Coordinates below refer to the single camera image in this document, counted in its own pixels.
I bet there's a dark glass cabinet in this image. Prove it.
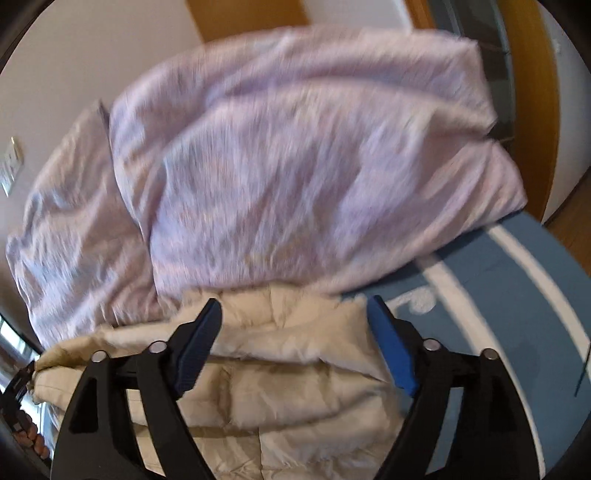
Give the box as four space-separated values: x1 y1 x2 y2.
429 0 517 145

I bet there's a white wall switch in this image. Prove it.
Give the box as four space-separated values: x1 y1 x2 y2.
2 136 25 171

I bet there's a white wall socket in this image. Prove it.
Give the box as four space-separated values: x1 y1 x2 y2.
0 167 23 198

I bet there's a lilac floral pillow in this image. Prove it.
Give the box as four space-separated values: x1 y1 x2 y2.
6 99 160 347

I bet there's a person's left hand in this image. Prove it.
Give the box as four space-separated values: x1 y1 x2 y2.
15 414 49 459

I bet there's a blue white striped bed sheet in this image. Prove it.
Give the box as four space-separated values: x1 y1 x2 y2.
342 215 591 480

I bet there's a thin black cord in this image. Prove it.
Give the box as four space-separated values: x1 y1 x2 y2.
574 340 591 398

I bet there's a lavender pillow right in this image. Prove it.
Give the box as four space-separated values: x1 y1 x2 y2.
110 25 528 319

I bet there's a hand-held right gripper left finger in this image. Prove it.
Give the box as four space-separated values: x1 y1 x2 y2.
55 298 223 480

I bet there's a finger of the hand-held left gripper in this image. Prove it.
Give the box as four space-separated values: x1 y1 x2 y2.
0 357 40 416

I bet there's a beige puffer jacket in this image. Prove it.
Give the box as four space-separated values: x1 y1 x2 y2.
30 284 407 480

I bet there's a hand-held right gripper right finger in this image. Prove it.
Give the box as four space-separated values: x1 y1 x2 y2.
367 295 539 480

